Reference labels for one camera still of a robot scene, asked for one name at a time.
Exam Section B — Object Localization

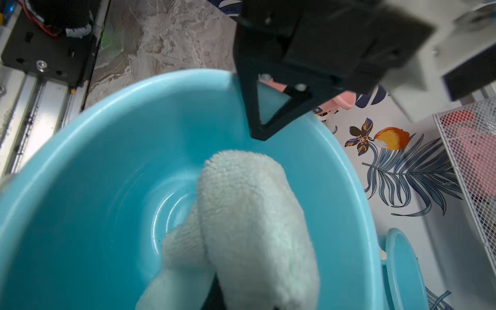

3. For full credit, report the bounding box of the teal plastic bucket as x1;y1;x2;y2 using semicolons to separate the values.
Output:
1;69;386;309

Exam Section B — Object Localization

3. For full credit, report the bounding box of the light teal cloth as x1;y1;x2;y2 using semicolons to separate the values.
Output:
136;151;320;309

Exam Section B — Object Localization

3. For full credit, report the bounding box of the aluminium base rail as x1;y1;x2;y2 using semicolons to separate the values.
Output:
1;1;110;177

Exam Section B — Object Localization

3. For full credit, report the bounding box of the clear wall shelf basket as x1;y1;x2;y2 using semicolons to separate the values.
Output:
433;97;495;269

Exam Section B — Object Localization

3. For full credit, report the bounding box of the pink plastic bucket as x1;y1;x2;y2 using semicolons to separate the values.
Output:
259;76;357;122

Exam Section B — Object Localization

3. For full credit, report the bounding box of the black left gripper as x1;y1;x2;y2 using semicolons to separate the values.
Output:
234;1;434;141

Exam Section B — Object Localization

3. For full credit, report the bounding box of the pink triangle item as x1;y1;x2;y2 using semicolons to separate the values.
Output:
448;111;495;197

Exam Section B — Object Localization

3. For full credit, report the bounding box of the teal bucket with label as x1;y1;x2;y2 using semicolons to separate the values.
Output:
379;228;429;310

